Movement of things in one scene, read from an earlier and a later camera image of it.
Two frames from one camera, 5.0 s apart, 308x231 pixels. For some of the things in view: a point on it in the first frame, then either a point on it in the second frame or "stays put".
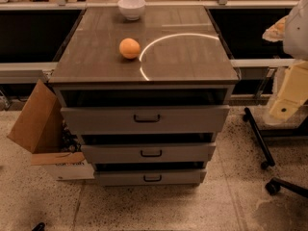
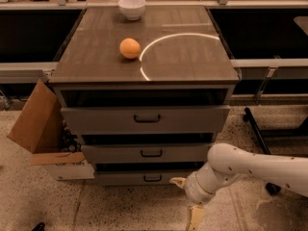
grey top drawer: [145, 119] stays put
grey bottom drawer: [151, 177] stays put
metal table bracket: [269, 73] stays put
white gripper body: [297, 33] to [193, 187]
